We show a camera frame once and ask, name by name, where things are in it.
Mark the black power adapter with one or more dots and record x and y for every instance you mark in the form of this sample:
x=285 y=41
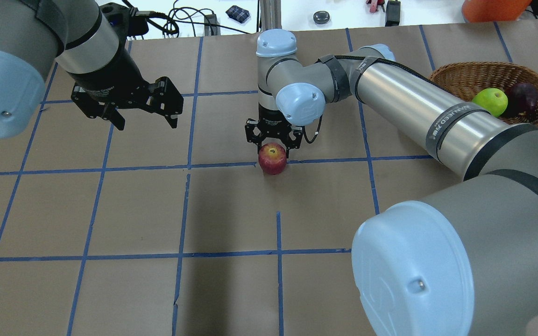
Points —
x=393 y=13

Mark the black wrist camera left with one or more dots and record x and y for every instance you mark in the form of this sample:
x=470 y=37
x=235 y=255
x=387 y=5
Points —
x=126 y=21

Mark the red yellow apple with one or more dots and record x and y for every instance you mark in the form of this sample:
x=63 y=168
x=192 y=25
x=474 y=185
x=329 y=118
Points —
x=272 y=158

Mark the aluminium frame post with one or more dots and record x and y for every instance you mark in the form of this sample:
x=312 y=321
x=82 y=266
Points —
x=270 y=12

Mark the dark blue small pouch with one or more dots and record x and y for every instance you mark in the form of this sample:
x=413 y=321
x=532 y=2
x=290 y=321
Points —
x=237 y=13

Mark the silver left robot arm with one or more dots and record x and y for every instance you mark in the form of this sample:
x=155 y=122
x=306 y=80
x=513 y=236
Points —
x=88 y=42

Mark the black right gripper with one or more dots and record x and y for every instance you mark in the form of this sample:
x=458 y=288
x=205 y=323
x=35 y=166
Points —
x=268 y=115

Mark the dark round mouse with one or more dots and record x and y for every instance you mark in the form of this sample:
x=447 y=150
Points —
x=321 y=17

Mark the red small device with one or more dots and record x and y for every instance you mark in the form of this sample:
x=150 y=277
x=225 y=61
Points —
x=375 y=5

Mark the dark red apple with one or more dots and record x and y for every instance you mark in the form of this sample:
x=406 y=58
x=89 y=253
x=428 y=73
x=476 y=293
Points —
x=522 y=101

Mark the wicker basket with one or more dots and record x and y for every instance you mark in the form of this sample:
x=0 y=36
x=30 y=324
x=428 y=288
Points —
x=464 y=80

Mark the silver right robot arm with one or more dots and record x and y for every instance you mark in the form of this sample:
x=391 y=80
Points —
x=459 y=262

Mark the green apple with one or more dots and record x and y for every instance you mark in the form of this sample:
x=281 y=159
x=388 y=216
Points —
x=493 y=100

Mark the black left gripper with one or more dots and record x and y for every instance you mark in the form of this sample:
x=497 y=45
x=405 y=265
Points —
x=107 y=72

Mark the orange cylinder container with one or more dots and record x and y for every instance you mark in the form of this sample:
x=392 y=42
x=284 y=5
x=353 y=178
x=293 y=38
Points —
x=493 y=10

